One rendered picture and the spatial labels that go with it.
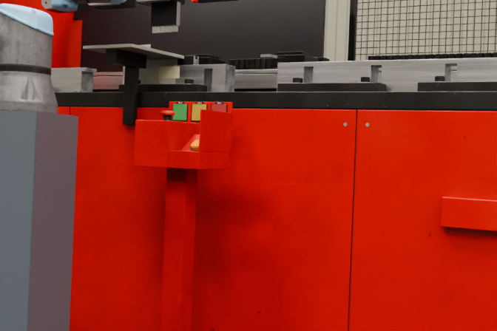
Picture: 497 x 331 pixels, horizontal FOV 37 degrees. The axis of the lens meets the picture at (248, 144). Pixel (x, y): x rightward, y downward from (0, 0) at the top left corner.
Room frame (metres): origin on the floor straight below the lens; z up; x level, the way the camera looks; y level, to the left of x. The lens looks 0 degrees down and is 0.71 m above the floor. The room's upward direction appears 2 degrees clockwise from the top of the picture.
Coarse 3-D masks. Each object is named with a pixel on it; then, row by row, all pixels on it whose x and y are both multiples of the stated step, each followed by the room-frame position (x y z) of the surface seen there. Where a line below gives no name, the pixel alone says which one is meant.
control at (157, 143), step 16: (208, 112) 1.87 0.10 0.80; (224, 112) 1.95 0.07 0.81; (144, 128) 1.92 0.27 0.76; (160, 128) 1.90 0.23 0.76; (176, 128) 1.92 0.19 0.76; (192, 128) 1.99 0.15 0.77; (208, 128) 1.88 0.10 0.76; (224, 128) 1.95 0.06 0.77; (144, 144) 1.92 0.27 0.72; (160, 144) 1.90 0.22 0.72; (176, 144) 1.92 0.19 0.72; (208, 144) 1.88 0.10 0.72; (224, 144) 1.95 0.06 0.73; (144, 160) 1.92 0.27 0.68; (160, 160) 1.90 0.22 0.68; (176, 160) 1.88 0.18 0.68; (192, 160) 1.85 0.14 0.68; (208, 160) 1.88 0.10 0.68; (224, 160) 1.96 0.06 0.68
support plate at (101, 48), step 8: (88, 48) 2.17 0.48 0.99; (96, 48) 2.16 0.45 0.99; (104, 48) 2.15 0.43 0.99; (112, 48) 2.14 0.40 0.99; (120, 48) 2.13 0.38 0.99; (128, 48) 2.13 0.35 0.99; (136, 48) 2.12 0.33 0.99; (144, 48) 2.15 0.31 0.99; (152, 56) 2.29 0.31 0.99; (160, 56) 2.29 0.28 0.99; (168, 56) 2.28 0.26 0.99; (176, 56) 2.29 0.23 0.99
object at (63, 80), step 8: (56, 72) 2.57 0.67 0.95; (64, 72) 2.55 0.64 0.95; (72, 72) 2.53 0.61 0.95; (80, 72) 2.51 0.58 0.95; (88, 72) 2.54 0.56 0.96; (96, 72) 2.55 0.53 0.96; (56, 80) 2.56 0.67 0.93; (64, 80) 2.55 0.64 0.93; (72, 80) 2.53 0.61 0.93; (80, 80) 2.51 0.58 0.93; (88, 80) 2.54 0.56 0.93; (56, 88) 2.56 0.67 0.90; (64, 88) 2.55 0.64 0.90; (72, 88) 2.53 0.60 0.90; (80, 88) 2.51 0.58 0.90; (88, 88) 2.54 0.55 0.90
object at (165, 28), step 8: (152, 8) 2.40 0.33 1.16; (160, 8) 2.38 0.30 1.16; (168, 8) 2.37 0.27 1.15; (176, 8) 2.35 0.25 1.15; (152, 16) 2.40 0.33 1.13; (160, 16) 2.38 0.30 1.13; (168, 16) 2.37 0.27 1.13; (176, 16) 2.35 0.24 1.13; (152, 24) 2.40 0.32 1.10; (160, 24) 2.38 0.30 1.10; (168, 24) 2.37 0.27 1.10; (176, 24) 2.35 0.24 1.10; (152, 32) 2.41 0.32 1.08; (160, 32) 2.39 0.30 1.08; (168, 32) 2.38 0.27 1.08
